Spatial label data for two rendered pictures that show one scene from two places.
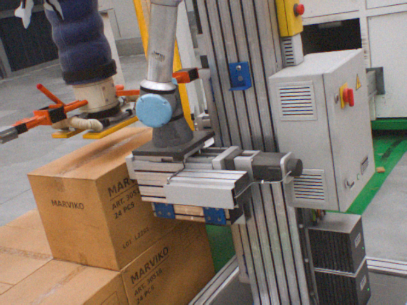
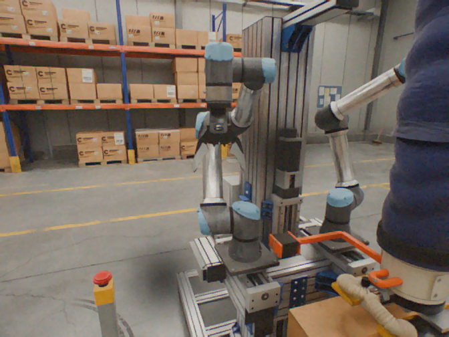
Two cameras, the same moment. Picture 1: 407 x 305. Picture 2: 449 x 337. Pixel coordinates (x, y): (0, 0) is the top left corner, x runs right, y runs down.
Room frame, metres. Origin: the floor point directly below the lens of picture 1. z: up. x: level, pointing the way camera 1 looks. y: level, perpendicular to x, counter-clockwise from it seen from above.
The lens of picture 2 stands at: (3.16, 0.31, 1.69)
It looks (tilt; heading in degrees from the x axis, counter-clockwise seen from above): 15 degrees down; 215
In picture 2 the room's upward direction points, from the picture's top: straight up
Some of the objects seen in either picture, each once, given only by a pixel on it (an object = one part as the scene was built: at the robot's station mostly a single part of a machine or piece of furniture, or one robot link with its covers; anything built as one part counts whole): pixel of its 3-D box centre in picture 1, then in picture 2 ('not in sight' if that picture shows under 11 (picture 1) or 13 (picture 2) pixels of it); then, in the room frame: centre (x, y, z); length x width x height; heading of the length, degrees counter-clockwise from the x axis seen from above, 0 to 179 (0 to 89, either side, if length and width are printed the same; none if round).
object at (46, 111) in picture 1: (50, 114); not in sight; (2.05, 0.55, 1.18); 0.10 x 0.08 x 0.06; 52
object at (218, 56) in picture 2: not in sight; (218, 65); (2.54, -0.13, 1.79); 0.09 x 0.08 x 0.11; 40
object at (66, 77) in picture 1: (89, 69); (419, 237); (2.25, 0.40, 1.30); 0.23 x 0.23 x 0.04
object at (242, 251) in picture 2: not in sight; (245, 243); (2.26, -0.19, 1.09); 0.15 x 0.15 x 0.10
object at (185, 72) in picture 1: (186, 75); (284, 243); (2.33, 0.01, 1.18); 0.09 x 0.08 x 0.05; 52
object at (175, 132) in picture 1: (170, 127); (335, 225); (1.86, 0.10, 1.09); 0.15 x 0.15 x 0.10
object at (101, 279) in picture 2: not in sight; (103, 279); (2.72, -0.57, 1.02); 0.07 x 0.07 x 0.04
